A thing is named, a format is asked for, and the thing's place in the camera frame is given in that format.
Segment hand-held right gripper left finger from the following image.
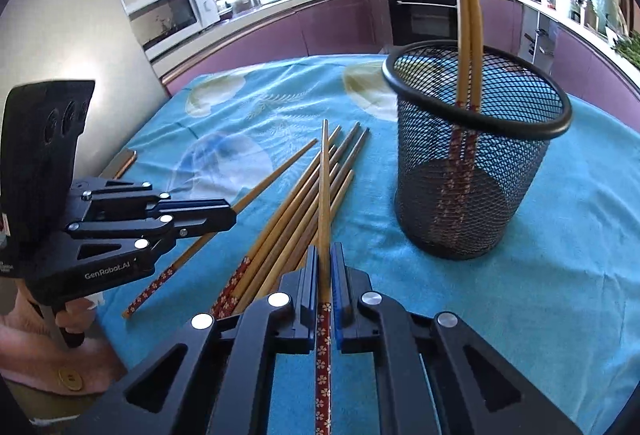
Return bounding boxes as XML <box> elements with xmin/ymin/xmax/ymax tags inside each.
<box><xmin>62</xmin><ymin>245</ymin><xmax>319</xmax><ymax>435</ymax></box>

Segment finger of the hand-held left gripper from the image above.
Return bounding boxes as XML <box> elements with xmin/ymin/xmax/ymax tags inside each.
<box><xmin>66</xmin><ymin>209</ymin><xmax>238</xmax><ymax>267</ymax></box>
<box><xmin>69</xmin><ymin>176</ymin><xmax>233</xmax><ymax>217</ymax></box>

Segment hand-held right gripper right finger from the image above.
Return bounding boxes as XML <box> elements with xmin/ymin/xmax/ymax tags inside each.
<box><xmin>330</xmin><ymin>242</ymin><xmax>586</xmax><ymax>435</ymax></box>

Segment bunch of wooden chopsticks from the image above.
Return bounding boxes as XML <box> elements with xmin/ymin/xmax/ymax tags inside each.
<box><xmin>209</xmin><ymin>121</ymin><xmax>372</xmax><ymax>320</ymax></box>

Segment wooden chopstick red floral end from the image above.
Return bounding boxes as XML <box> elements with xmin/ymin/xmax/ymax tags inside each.
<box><xmin>314</xmin><ymin>118</ymin><xmax>335</xmax><ymax>435</ymax></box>
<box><xmin>436</xmin><ymin>0</ymin><xmax>473</xmax><ymax>246</ymax></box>
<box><xmin>122</xmin><ymin>138</ymin><xmax>319</xmax><ymax>320</ymax></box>

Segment black mesh holder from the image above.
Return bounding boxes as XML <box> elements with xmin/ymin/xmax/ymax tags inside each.
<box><xmin>381</xmin><ymin>40</ymin><xmax>573</xmax><ymax>261</ymax></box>

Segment person's left forearm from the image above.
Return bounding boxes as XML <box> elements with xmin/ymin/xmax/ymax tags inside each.
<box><xmin>0</xmin><ymin>312</ymin><xmax>128</xmax><ymax>398</ymax></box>

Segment person's left hand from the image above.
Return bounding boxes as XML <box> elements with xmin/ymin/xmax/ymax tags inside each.
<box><xmin>15</xmin><ymin>277</ymin><xmax>103</xmax><ymax>338</ymax></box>

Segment blue floral tablecloth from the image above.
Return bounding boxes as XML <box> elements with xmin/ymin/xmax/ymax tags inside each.
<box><xmin>95</xmin><ymin>54</ymin><xmax>640</xmax><ymax>435</ymax></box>

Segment white microwave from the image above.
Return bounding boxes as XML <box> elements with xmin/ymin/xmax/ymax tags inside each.
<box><xmin>125</xmin><ymin>0</ymin><xmax>222</xmax><ymax>53</ymax></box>

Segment purple kitchen cabinets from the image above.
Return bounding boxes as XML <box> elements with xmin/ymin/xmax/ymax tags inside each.
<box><xmin>160</xmin><ymin>0</ymin><xmax>640</xmax><ymax>118</ymax></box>

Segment black built-in oven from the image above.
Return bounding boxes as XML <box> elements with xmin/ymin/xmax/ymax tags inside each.
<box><xmin>385</xmin><ymin>0</ymin><xmax>468</xmax><ymax>47</ymax></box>

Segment green vegetables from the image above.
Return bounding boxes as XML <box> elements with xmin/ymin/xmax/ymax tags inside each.
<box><xmin>611</xmin><ymin>31</ymin><xmax>640</xmax><ymax>67</ymax></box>

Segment teal round tray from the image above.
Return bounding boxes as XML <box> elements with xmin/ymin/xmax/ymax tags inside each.
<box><xmin>584</xmin><ymin>0</ymin><xmax>622</xmax><ymax>32</ymax></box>

